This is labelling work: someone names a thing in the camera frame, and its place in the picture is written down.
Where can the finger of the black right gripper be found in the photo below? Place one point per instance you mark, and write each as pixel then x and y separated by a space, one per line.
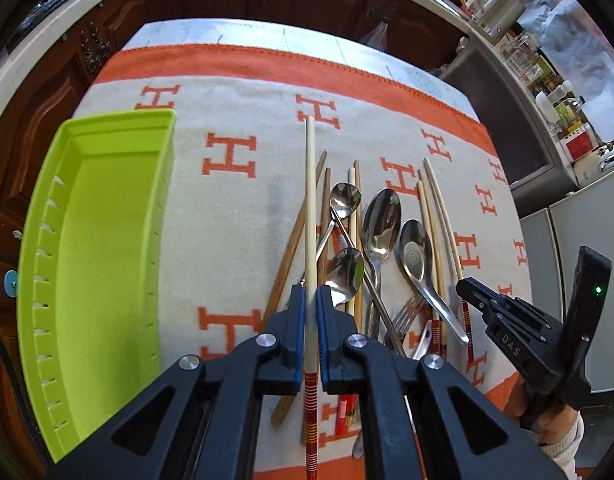
pixel 488 302

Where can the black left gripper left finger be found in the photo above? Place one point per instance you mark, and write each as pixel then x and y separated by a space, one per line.
pixel 199 419

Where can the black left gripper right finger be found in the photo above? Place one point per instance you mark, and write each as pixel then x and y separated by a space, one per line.
pixel 420 419

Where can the light bamboo chopstick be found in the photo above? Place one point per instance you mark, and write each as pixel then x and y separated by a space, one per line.
pixel 446 251
pixel 439 343

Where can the steel spoon with logo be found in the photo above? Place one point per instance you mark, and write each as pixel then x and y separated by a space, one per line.
pixel 415 258

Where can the large steel spoon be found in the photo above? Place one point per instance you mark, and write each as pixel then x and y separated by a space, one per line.
pixel 380 230

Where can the small steel spoon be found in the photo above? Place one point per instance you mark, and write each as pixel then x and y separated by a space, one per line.
pixel 344 200
pixel 344 275

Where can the light wooden chopstick red end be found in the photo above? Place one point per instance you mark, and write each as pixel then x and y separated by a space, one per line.
pixel 311 334

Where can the white ceramic soup spoon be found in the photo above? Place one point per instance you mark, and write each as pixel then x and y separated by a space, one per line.
pixel 424 341

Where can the dark wooden kitchen cabinets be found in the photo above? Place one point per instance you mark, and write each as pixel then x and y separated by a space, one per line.
pixel 64 66

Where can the person's right hand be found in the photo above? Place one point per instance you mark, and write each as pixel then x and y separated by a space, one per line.
pixel 560 429

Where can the white orange H-pattern cloth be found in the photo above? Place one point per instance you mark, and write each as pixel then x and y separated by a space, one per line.
pixel 238 179

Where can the lime green plastic utensil tray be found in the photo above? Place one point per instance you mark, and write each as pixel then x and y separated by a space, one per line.
pixel 87 293

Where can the white electric kettle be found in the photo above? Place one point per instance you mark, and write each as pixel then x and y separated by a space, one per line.
pixel 493 18

